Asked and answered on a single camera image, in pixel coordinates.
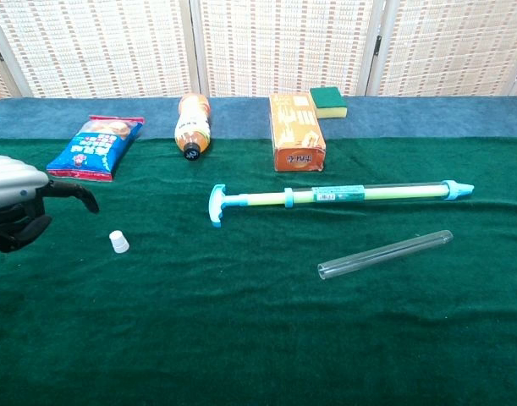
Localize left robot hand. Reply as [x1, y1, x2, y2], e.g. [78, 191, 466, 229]
[0, 154, 101, 254]

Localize white plastic cap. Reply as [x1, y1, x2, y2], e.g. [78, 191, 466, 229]
[108, 229, 130, 255]

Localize clear plastic tube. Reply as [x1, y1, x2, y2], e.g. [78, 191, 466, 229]
[316, 229, 454, 282]

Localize blue snack bag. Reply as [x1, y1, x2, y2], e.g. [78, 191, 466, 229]
[46, 114, 146, 183]

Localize orange drink bottle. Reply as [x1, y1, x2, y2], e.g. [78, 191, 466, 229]
[173, 92, 212, 162]

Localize dark green table cloth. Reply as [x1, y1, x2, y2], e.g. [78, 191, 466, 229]
[0, 137, 517, 406]

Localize orange cardboard box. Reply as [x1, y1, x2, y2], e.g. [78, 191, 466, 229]
[268, 92, 327, 173]

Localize green yellow sponge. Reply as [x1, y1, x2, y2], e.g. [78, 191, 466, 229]
[309, 86, 349, 120]

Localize blue green water pump toy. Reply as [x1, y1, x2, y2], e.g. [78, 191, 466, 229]
[207, 179, 476, 228]

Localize blue table cloth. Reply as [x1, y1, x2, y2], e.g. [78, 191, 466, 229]
[0, 96, 517, 140]

